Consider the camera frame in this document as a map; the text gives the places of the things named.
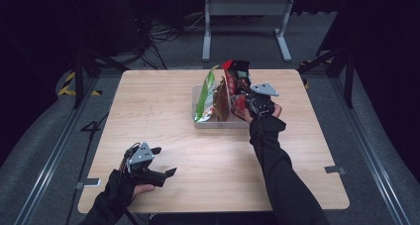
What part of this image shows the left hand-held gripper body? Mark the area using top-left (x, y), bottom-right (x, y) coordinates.
top-left (122, 142), bottom-right (156, 183)

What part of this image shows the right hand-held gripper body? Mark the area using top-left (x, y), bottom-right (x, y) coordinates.
top-left (246, 82), bottom-right (279, 117)

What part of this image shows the red and black food packet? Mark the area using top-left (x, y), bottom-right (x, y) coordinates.
top-left (221, 58), bottom-right (254, 118)

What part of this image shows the gold food packet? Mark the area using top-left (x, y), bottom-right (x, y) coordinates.
top-left (212, 75), bottom-right (233, 122)

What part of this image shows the clear plastic container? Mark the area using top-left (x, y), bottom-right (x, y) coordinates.
top-left (191, 83), bottom-right (256, 130)

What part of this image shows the green and white food packet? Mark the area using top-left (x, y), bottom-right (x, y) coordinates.
top-left (193, 64), bottom-right (222, 124)

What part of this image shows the person's right hand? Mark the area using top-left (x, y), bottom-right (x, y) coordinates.
top-left (236, 101), bottom-right (287, 131)

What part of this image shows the person's left hand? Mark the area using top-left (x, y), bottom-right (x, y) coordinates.
top-left (107, 169), bottom-right (157, 204)

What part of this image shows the grey metal stand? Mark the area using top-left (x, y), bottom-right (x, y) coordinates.
top-left (201, 0), bottom-right (296, 62)

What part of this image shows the black tripod stand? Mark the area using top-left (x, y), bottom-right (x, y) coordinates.
top-left (67, 0), bottom-right (131, 110)
top-left (296, 36), bottom-right (359, 109)

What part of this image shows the yellow and black hazard tape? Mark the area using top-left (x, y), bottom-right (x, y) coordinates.
top-left (57, 70), bottom-right (103, 97)

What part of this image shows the right hand-held gripper cable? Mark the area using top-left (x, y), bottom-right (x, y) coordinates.
top-left (256, 114), bottom-right (265, 169)

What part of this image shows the hand-held gripper cable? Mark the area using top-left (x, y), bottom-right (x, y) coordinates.
top-left (256, 114), bottom-right (265, 169)
top-left (118, 144), bottom-right (141, 225)

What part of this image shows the left hand-held gripper cable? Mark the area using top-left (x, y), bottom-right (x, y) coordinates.
top-left (118, 144), bottom-right (141, 225)

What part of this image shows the grey metal table bracket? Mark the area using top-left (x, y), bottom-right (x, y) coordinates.
top-left (74, 177), bottom-right (103, 190)
top-left (324, 165), bottom-right (348, 175)

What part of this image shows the aluminium floor rail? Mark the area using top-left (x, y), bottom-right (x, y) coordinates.
top-left (13, 76), bottom-right (100, 225)
top-left (329, 76), bottom-right (413, 225)

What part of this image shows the bundle of black floor cables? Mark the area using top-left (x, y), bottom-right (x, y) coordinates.
top-left (130, 6), bottom-right (207, 70)

